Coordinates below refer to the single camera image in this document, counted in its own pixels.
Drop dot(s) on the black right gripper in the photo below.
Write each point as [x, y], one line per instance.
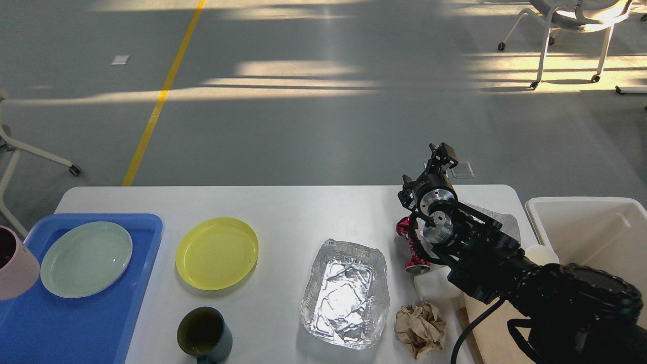
[433, 185]

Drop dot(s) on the dark teal ribbed mug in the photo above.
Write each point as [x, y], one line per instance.
[204, 335]

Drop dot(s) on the pink ribbed mug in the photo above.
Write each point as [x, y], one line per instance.
[19, 267]

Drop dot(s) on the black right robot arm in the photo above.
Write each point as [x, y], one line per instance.
[572, 313]

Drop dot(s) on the crushed red soda can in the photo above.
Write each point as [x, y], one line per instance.
[415, 265]

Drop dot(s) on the aluminium foil tray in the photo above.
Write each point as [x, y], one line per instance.
[346, 301]

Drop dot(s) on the crumpled brown paper ball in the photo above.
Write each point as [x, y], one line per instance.
[420, 329]

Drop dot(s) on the white plastic bin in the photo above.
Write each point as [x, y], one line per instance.
[606, 233]

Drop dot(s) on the wooden board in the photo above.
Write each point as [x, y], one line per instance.
[491, 342]

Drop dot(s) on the white office chair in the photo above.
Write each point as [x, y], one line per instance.
[580, 17]

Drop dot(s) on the yellow plastic plate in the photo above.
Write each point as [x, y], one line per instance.
[217, 253]

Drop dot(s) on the pale green plate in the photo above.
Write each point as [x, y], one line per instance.
[86, 260]

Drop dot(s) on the white chair base left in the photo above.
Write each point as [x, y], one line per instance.
[15, 149]

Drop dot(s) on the blue plastic tray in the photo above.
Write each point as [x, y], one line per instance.
[40, 327]

